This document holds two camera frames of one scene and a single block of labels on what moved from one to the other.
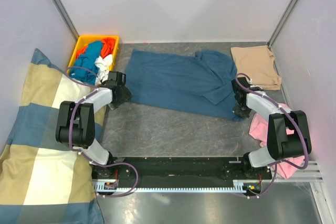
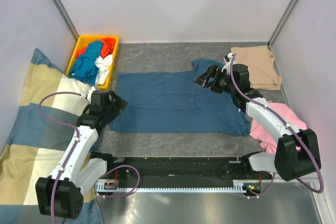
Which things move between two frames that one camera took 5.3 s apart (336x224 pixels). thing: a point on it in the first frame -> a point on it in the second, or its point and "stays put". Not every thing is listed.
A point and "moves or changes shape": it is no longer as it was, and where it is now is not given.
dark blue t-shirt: x=202 y=82 moves or changes shape
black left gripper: x=126 y=95 -> x=118 y=105
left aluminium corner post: x=58 y=4 stays put
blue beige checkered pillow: x=41 y=181 stays put
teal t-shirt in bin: x=87 y=60 stays put
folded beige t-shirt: x=258 y=62 stays put
